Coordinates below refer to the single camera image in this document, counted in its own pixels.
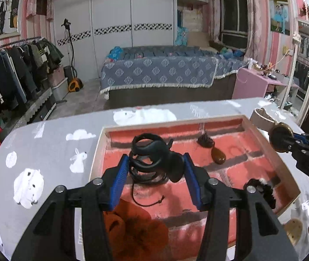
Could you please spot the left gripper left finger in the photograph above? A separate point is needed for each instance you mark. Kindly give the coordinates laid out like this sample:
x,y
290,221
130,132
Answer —
x,y
51,235

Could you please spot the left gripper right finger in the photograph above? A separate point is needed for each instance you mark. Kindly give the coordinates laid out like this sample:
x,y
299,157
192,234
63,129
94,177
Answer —
x,y
260,235

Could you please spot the pineapple plush hair clip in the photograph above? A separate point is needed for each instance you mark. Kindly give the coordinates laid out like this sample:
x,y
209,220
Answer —
x,y
293,229

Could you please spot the black scrunchie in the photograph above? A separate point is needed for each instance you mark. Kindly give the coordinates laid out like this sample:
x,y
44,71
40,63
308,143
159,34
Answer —
x,y
264,189

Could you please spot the white framed standing mirror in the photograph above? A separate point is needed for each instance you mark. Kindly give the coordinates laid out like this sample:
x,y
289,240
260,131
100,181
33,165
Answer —
x,y
295,101

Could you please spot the cream tray with red lining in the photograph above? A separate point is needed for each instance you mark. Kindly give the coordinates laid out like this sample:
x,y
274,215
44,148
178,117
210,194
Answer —
x,y
187,189

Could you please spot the grey bear print tablecloth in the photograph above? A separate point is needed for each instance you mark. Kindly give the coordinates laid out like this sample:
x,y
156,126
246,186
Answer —
x,y
43,146

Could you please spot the pink dresser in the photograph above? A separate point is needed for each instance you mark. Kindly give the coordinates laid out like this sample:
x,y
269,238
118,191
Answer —
x,y
251,84

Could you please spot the orange scrunchie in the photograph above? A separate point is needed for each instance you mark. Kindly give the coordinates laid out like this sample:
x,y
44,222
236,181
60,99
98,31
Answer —
x,y
133,234

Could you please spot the pink curtain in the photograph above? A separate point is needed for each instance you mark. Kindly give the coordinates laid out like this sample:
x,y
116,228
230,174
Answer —
x,y
255,24

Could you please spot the dark window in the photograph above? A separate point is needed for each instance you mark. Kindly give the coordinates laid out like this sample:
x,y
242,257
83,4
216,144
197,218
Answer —
x,y
234,23

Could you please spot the pink storage boxes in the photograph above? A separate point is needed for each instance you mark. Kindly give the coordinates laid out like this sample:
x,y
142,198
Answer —
x,y
58,83

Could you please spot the garment steamer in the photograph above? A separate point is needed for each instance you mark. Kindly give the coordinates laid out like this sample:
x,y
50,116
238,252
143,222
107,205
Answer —
x,y
75,85

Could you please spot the clothes rack with garments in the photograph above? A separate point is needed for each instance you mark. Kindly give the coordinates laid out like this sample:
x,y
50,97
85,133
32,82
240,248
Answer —
x,y
25,93

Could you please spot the bed with blue cover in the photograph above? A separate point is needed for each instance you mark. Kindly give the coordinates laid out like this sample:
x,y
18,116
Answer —
x,y
152,75

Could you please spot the white sliding wardrobe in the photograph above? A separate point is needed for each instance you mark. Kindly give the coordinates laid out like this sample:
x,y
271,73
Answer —
x,y
97,26

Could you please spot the couple photo right wall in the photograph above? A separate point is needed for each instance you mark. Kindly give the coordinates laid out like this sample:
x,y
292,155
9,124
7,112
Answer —
x,y
279,16

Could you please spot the wedding photo left wall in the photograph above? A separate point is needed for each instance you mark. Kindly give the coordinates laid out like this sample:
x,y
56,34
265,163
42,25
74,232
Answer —
x,y
10,16

